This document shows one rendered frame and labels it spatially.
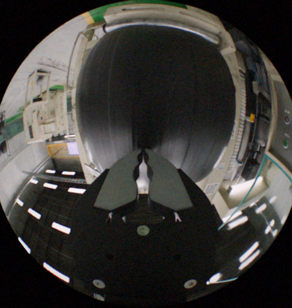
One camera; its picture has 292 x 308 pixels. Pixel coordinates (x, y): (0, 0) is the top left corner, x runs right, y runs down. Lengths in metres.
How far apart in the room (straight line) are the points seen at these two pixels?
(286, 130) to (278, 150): 0.10
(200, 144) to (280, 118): 0.50
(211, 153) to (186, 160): 0.04
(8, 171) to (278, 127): 11.99
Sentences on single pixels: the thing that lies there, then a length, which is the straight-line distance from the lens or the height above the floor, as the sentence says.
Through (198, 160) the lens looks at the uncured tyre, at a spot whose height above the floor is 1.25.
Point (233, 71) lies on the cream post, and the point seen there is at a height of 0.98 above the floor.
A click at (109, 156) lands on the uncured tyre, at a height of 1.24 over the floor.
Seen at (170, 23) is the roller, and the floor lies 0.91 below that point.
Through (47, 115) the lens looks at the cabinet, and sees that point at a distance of 4.71.
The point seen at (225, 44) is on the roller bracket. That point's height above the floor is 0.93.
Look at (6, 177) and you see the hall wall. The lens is 11.42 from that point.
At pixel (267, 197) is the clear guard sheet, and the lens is 0.59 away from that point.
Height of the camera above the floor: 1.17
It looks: 26 degrees up
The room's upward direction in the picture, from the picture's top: 179 degrees counter-clockwise
